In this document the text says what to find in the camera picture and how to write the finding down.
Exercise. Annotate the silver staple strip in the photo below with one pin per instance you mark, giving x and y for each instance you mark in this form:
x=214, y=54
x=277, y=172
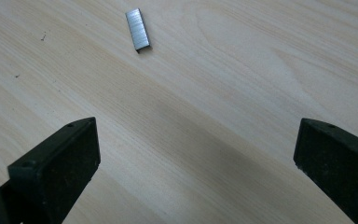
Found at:
x=137, y=29

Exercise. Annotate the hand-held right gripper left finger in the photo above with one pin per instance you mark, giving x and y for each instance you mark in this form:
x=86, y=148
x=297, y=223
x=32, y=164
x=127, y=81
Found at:
x=59, y=161

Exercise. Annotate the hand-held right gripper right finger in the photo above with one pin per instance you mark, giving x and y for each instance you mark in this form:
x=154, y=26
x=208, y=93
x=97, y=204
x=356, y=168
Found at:
x=338, y=158

